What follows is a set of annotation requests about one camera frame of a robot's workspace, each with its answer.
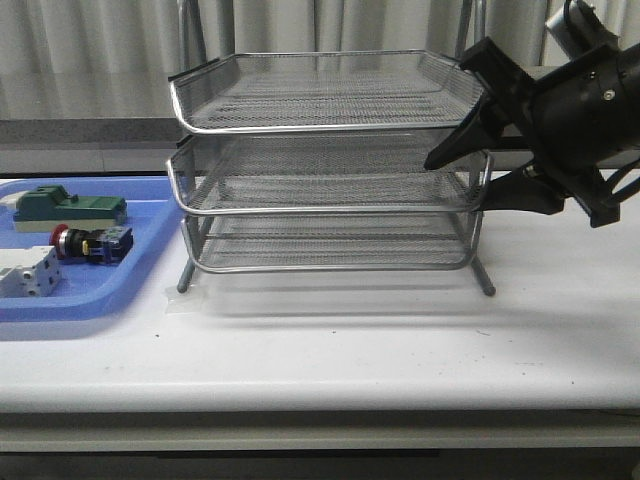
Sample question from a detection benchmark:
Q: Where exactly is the silver mesh tray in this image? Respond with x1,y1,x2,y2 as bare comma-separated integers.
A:
181,213,483,274
166,130,492,216
169,50,483,135

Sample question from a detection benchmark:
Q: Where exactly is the green and beige switch block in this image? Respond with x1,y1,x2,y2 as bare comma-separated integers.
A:
13,184,128,233

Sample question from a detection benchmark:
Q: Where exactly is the silver rack frame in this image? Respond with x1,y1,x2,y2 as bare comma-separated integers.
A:
177,0,496,296

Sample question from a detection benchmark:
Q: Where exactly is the white component in blue tray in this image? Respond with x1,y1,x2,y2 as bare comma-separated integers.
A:
0,191,24,210

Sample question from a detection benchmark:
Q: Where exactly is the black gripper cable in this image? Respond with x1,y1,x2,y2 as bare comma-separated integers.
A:
602,158,640,206

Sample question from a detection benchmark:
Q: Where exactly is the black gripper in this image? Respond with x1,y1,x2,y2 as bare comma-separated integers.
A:
424,38,639,228

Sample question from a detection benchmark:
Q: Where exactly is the red emergency stop button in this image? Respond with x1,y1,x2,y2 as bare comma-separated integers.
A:
49,224,134,264

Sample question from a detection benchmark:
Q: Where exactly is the grey background counter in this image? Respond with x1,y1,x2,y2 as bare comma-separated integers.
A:
0,115,640,175

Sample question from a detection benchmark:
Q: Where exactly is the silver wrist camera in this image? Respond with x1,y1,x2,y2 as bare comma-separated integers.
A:
545,0,590,59

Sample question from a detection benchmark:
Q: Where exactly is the blue plastic tray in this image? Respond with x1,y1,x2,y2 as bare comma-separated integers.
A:
1,176,182,339

